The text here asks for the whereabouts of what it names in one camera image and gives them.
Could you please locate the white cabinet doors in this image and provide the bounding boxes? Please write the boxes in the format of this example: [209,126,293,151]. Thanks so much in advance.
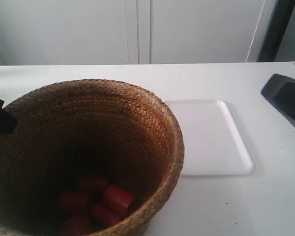
[0,0,276,65]

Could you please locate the white rectangular plastic tray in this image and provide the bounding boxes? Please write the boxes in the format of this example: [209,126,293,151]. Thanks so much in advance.
[166,99,254,177]

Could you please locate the red cylinder large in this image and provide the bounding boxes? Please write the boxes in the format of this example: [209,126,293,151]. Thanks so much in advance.
[102,184,135,218]

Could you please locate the red cylinder bottom front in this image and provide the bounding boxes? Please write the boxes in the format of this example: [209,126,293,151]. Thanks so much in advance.
[61,215,90,236]

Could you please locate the dark vertical post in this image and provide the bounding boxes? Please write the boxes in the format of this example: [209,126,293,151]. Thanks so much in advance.
[257,0,295,62]

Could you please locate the brown woven wicker basket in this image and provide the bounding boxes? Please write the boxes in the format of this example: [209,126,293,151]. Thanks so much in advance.
[0,79,184,236]

